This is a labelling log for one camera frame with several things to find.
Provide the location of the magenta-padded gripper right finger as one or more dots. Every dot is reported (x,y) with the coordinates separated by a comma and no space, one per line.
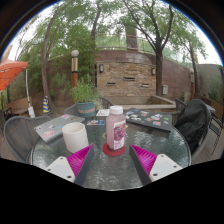
(146,158)

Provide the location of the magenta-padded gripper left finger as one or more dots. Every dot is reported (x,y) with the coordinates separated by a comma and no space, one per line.
(78,160)

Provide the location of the pink drink bottle white cap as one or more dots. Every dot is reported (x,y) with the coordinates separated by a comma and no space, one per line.
(115,130)

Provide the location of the white ceramic cup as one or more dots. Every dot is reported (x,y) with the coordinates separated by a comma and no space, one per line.
(75,138)

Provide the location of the flat round red coaster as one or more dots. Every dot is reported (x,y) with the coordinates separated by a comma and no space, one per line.
(113,152)

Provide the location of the black laptop with stickers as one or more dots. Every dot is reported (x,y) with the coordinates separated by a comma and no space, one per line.
(150,118)

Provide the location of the grey laptop with stickers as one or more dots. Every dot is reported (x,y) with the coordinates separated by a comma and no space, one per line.
(55,126)

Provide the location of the colourful printed card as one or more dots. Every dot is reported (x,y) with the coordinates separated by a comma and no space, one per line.
(95,122)

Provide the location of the white paper sheet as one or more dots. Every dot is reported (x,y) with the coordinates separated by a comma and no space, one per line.
(102,112)

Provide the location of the black backpack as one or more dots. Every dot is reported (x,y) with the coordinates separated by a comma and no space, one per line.
(193,123)

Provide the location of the blue yellow striped cone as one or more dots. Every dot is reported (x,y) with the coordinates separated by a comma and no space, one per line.
(46,106)

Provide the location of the potted plant in teal pot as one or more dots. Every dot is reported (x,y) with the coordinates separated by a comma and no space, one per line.
(85,96)

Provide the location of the orange canopy tent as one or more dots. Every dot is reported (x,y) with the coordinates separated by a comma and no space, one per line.
(11,71)

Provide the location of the grey wall utility box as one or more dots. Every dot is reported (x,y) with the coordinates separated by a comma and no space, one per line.
(165,89)

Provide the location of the wall lantern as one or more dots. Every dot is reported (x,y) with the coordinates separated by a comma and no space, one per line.
(153,71)
(101,68)

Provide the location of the lamp post with globe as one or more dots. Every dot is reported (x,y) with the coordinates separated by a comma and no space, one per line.
(74,70)

